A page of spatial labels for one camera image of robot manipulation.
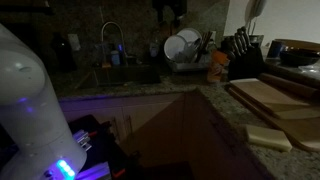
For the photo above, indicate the black robot cart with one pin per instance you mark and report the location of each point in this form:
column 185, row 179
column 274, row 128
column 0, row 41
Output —
column 100, row 146

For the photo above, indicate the wooden kitchen cabinet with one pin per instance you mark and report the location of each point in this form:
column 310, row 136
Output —
column 160, row 133

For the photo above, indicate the white wall phone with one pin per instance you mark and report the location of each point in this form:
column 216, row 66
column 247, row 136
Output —
column 255, row 8

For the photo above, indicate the dark cutlery holder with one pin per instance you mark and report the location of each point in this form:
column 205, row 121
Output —
column 203, row 46

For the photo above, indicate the small wooden chopping board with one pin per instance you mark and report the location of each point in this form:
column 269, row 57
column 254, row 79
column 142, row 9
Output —
column 266, row 96

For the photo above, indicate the yellow sponge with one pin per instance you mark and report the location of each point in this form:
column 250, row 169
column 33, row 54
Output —
column 268, row 137

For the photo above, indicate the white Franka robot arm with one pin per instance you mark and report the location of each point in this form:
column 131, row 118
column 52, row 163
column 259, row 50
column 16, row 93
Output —
column 26, row 116

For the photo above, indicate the dark blue cup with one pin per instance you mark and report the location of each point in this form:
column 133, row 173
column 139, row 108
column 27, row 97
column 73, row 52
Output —
column 275, row 49

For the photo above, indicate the grey dish rack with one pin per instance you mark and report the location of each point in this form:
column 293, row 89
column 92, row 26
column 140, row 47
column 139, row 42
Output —
column 190, row 66

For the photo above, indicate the white dinner plate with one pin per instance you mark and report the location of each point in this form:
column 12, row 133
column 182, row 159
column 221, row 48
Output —
column 190, row 34
column 174, row 46

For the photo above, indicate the orange sponge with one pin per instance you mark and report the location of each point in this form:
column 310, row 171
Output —
column 106, row 65

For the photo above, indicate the white wall outlet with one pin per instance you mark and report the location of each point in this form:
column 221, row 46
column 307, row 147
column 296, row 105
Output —
column 74, row 42

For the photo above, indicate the orange plastic container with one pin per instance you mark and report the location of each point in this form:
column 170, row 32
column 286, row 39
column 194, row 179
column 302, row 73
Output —
column 216, row 66

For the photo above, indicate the steel kitchen sink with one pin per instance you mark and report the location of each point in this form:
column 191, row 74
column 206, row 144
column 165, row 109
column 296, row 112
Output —
column 126, row 76

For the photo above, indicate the large wooden chopping board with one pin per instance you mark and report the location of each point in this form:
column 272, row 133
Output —
column 300, row 133

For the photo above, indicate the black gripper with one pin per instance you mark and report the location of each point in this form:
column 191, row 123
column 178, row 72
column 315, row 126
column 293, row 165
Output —
column 170, row 10

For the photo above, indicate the black knife block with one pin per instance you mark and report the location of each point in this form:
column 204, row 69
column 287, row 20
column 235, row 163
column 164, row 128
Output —
column 246, row 65

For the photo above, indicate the curved metal faucet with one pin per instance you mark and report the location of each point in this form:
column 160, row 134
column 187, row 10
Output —
column 111, row 22

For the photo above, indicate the wooden rolling pin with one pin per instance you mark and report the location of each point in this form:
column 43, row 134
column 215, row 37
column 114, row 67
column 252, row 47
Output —
column 286, row 85

